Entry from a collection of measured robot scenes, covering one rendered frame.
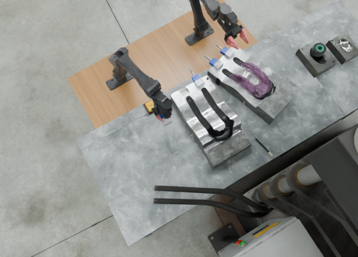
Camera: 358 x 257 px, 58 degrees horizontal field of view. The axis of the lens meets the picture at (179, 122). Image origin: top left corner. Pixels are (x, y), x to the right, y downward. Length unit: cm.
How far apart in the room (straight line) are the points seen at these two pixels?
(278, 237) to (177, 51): 138
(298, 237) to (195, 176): 82
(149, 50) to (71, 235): 158
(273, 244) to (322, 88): 124
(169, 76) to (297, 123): 84
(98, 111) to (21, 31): 175
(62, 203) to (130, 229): 108
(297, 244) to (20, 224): 227
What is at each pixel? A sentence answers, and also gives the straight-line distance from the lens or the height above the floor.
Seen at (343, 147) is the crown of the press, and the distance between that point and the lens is 78.
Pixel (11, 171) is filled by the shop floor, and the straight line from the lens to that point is 310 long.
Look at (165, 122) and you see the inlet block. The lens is 181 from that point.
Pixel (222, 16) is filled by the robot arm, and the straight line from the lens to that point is 175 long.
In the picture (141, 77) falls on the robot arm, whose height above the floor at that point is 122.
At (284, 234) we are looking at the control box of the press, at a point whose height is 147.
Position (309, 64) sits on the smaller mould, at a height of 86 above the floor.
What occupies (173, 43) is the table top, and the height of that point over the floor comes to 80.
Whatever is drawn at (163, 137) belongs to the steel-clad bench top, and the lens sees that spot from 196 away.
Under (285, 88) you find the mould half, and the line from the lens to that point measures 203.
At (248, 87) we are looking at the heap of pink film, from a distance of 197.
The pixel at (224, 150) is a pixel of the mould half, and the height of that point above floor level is 86.
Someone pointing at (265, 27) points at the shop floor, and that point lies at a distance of 334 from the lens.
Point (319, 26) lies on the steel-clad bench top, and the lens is 245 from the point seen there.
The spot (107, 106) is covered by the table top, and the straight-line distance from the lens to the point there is 208.
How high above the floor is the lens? 268
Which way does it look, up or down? 72 degrees down
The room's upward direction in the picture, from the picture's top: 5 degrees counter-clockwise
